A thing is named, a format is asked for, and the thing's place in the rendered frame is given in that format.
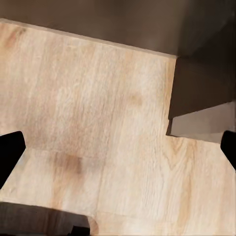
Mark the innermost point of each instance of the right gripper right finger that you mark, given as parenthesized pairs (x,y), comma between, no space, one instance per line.
(228,146)

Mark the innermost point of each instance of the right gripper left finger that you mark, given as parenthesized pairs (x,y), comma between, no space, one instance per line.
(12,146)

